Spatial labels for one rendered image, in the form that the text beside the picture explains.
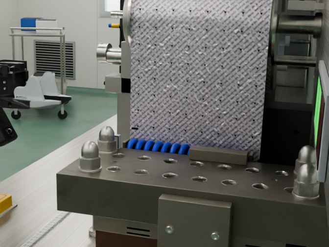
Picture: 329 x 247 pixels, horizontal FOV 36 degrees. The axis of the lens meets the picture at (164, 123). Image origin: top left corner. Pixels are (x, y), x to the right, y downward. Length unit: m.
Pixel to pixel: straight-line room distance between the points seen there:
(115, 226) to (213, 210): 0.16
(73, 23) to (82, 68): 0.60
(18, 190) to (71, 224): 0.20
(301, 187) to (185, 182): 0.16
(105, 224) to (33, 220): 0.20
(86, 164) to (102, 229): 0.10
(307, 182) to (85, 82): 6.47
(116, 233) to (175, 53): 0.32
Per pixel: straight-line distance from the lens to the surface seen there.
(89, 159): 0.77
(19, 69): 1.01
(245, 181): 0.76
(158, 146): 0.89
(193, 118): 0.89
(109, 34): 6.90
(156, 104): 0.90
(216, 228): 0.71
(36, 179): 1.14
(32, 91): 0.96
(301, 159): 0.81
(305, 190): 0.72
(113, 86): 1.00
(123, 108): 1.01
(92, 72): 7.05
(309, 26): 0.90
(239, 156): 0.83
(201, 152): 0.84
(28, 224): 0.93
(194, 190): 0.72
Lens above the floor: 1.29
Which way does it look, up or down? 14 degrees down
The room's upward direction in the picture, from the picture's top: 2 degrees clockwise
